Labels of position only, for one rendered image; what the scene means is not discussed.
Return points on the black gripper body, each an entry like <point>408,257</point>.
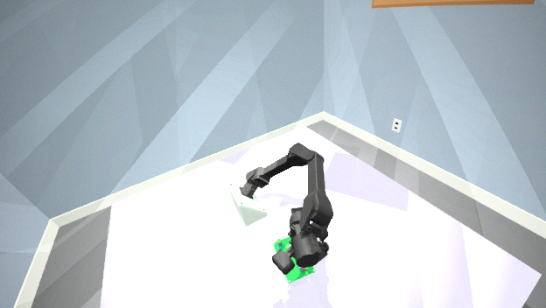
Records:
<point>283,259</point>

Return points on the green circuit board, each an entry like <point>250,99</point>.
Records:
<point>297,272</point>

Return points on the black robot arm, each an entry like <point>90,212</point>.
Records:
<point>317,207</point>

